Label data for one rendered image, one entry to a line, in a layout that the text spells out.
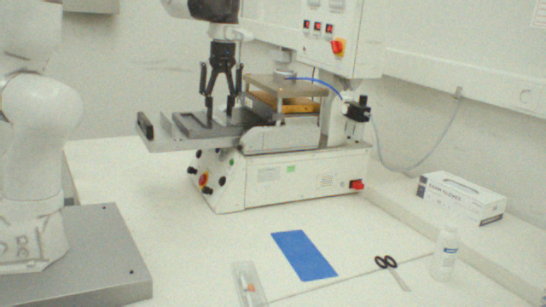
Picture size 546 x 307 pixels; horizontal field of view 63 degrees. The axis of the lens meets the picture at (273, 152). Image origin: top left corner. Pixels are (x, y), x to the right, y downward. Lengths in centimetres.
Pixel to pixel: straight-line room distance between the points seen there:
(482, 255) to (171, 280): 77
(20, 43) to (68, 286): 47
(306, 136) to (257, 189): 22
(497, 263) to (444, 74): 67
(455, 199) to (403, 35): 70
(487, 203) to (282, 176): 59
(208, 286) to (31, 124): 49
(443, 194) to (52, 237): 107
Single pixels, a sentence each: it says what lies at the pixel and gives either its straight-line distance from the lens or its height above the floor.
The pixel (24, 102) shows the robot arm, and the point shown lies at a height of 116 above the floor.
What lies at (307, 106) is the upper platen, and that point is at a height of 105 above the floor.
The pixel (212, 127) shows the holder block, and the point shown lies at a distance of 132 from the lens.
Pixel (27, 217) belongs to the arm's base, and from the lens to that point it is 103.
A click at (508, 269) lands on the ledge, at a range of 125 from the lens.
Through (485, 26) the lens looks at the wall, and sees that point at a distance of 161.
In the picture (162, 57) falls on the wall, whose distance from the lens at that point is 287.
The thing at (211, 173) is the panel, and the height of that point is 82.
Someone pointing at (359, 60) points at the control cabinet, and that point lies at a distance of 140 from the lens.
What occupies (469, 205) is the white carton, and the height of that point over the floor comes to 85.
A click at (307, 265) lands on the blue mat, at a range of 114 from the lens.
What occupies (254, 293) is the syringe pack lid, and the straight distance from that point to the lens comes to 100.
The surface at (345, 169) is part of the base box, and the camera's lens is 149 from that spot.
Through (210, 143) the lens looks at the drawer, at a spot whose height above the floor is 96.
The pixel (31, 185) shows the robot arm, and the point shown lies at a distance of 100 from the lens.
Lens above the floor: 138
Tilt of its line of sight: 20 degrees down
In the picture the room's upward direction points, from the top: 5 degrees clockwise
